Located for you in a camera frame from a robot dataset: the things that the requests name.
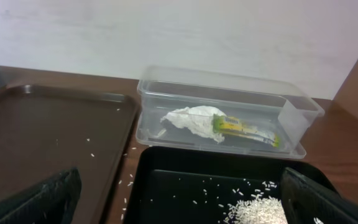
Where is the green yellow snack wrapper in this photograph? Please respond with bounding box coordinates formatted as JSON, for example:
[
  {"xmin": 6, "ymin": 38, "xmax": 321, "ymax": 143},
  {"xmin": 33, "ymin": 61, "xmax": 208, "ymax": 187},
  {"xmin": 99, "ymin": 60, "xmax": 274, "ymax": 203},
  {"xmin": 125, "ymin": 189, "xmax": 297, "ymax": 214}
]
[{"xmin": 212, "ymin": 114, "xmax": 280, "ymax": 147}]

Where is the dark brown serving tray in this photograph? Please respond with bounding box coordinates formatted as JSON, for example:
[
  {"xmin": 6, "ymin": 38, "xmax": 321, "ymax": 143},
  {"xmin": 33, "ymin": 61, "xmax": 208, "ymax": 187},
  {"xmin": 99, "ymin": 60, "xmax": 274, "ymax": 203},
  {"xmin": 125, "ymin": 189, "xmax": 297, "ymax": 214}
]
[{"xmin": 0, "ymin": 85, "xmax": 138, "ymax": 223}]

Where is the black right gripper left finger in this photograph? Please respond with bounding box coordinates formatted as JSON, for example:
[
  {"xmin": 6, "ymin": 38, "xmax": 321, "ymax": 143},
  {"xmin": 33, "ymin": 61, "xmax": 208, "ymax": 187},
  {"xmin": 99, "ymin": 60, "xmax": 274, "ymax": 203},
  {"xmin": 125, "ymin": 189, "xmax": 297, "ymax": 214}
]
[{"xmin": 0, "ymin": 167, "xmax": 82, "ymax": 224}]

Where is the clear plastic waste bin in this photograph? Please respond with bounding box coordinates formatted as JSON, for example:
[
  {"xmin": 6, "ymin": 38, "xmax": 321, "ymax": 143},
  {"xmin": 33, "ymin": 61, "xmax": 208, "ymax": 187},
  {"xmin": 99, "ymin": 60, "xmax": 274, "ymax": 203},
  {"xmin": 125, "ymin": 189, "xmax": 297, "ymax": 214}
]
[{"xmin": 136, "ymin": 66, "xmax": 324, "ymax": 159}]

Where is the black food waste tray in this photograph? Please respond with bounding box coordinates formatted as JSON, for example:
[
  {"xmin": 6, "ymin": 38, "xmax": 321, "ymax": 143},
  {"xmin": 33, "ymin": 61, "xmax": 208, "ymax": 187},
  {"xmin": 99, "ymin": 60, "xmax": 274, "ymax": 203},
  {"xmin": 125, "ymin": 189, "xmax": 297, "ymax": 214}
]
[{"xmin": 124, "ymin": 146, "xmax": 335, "ymax": 223}]

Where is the white paper napkin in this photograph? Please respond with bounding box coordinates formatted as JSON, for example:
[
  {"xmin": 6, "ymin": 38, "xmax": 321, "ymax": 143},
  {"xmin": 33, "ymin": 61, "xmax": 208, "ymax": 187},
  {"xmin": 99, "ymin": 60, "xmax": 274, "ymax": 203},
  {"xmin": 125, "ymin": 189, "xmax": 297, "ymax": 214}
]
[{"xmin": 160, "ymin": 106, "xmax": 226, "ymax": 144}]

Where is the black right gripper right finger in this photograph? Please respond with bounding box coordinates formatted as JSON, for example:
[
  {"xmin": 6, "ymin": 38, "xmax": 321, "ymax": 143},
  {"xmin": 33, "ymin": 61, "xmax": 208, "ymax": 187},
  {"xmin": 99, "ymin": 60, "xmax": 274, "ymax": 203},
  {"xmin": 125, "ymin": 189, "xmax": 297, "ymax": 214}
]
[{"xmin": 280, "ymin": 167, "xmax": 358, "ymax": 224}]

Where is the pile of white rice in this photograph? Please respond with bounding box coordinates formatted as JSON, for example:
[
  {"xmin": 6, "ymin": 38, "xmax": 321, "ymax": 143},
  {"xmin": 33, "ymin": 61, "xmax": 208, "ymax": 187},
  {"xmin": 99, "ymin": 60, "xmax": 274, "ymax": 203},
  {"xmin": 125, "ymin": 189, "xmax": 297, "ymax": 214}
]
[{"xmin": 147, "ymin": 177, "xmax": 324, "ymax": 224}]

